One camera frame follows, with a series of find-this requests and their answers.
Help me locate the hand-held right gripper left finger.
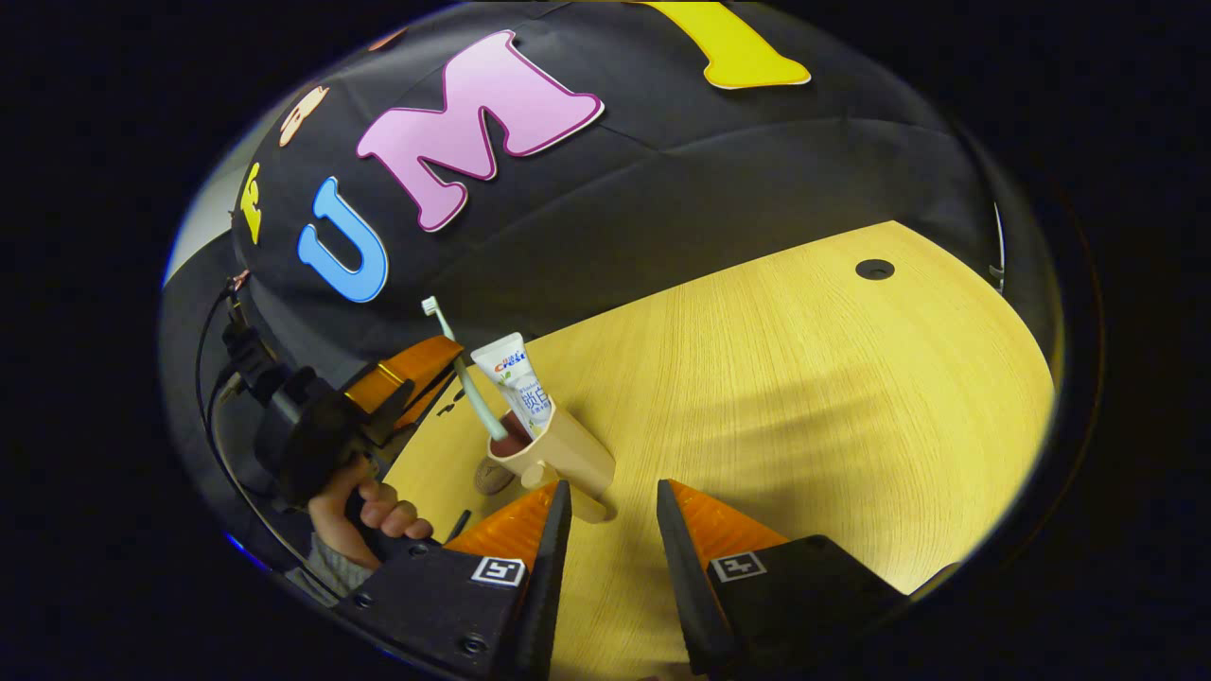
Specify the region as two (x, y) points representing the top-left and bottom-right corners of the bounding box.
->
(331, 480), (573, 681)

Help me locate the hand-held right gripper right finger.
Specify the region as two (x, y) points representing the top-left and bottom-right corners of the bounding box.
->
(657, 479), (911, 677)

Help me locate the pale green toothbrush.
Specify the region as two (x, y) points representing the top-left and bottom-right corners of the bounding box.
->
(421, 296), (509, 443)

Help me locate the white toothpaste tube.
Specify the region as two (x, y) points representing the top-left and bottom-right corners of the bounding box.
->
(470, 332), (556, 438)

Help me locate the beige cup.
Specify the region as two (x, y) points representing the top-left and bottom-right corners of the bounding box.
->
(485, 405), (618, 524)

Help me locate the wooden desktop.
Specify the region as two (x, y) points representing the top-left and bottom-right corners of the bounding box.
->
(378, 220), (1056, 681)

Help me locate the black backdrop cloth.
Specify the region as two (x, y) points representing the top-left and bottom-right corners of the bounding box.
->
(161, 0), (1061, 568)

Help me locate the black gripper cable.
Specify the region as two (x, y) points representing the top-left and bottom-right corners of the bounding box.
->
(193, 282), (290, 568)

